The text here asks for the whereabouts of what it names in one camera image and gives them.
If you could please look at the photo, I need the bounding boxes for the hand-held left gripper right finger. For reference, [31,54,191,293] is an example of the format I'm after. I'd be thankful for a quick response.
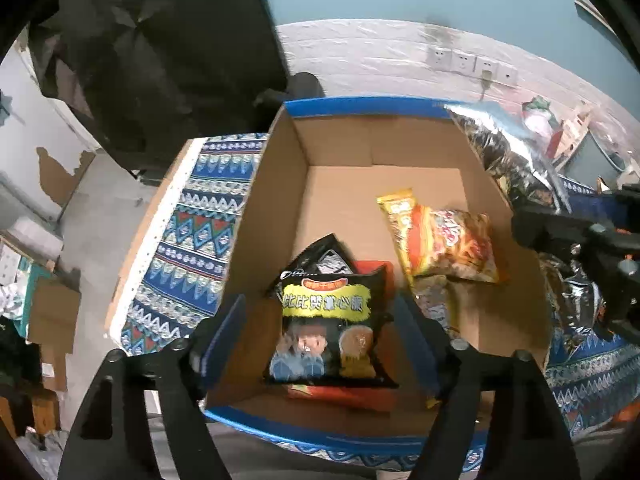
[394,291,582,480]

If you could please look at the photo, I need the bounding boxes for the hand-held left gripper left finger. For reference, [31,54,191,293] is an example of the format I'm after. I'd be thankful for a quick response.
[57,292,248,480]

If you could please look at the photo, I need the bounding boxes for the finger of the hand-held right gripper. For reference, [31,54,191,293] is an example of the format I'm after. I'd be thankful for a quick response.
[512,205,640,263]
[577,254,640,346]

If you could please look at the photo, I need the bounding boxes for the orange-red snack packet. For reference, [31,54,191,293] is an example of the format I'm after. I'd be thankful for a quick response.
[287,259,396,413]

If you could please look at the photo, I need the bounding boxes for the black yellow-label snack packet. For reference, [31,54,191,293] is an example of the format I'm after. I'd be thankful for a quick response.
[262,264,401,390]

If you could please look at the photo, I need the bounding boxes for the red-yellow fries snack packet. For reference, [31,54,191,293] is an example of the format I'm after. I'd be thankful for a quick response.
[402,205,501,285]

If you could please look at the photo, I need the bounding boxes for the large orange snack packet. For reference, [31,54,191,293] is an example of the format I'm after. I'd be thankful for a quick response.
[442,101,608,348]

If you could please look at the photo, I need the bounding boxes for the black silver-triangle snack packet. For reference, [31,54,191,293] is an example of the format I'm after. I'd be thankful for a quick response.
[265,232,358,301]

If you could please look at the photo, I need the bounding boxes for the long yellow snack packet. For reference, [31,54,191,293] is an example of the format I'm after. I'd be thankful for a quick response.
[376,187,463,341]

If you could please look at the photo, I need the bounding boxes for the blue-sided cardboard box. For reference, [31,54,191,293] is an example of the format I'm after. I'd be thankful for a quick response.
[202,95,551,453]

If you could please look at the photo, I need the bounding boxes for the light blue bin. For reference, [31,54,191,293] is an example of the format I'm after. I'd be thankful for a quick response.
[565,130,628,181]

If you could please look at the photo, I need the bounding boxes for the white kettle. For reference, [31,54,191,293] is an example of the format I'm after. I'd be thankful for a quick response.
[617,155,640,188]

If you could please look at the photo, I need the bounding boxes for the white carton box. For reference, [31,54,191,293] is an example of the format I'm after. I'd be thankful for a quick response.
[555,102,593,166]

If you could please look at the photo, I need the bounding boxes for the blue patterned tablecloth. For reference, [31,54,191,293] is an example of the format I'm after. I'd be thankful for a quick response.
[104,132,640,473]

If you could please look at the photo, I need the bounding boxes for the red and white paper bag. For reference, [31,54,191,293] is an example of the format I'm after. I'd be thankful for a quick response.
[520,95,568,158]

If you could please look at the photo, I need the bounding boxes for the brown cardboard carton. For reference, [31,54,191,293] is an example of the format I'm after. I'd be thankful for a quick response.
[27,275,83,393]

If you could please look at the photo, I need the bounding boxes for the black cylindrical fixture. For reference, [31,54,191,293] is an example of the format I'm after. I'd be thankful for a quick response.
[254,72,326,111]

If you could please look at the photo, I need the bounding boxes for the black fabric panel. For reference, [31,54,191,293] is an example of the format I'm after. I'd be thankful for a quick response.
[27,0,291,181]

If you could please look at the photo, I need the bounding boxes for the white wall shelf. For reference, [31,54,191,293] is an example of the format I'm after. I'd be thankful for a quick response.
[575,0,608,23]

